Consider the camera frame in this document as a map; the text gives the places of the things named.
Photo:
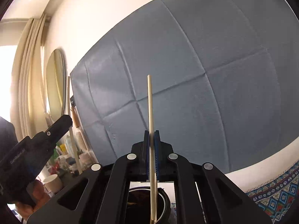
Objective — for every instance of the black cylindrical utensil holder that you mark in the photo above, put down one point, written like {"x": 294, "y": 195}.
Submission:
{"x": 138, "y": 206}

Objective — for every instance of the grey backdrop cloth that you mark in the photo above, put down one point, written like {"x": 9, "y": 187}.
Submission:
{"x": 224, "y": 81}

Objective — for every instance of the person's left hand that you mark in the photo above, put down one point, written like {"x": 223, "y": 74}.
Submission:
{"x": 38, "y": 195}

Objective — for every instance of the oval wall mirror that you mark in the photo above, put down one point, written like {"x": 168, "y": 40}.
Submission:
{"x": 56, "y": 84}

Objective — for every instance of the patterned blue tablecloth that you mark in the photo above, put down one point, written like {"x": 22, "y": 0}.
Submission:
{"x": 277, "y": 196}

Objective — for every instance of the pink lidded jar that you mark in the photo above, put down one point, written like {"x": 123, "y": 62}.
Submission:
{"x": 85, "y": 159}

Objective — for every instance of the beige curtain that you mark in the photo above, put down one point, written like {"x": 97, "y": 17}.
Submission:
{"x": 28, "y": 107}

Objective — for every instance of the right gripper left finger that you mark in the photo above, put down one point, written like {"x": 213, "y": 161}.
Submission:
{"x": 98, "y": 196}

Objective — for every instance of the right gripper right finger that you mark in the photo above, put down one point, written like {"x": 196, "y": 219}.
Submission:
{"x": 203, "y": 194}

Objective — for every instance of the wooden hairbrush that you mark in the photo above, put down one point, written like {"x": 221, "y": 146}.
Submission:
{"x": 79, "y": 132}

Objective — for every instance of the beige mug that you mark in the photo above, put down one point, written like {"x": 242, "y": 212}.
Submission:
{"x": 53, "y": 183}

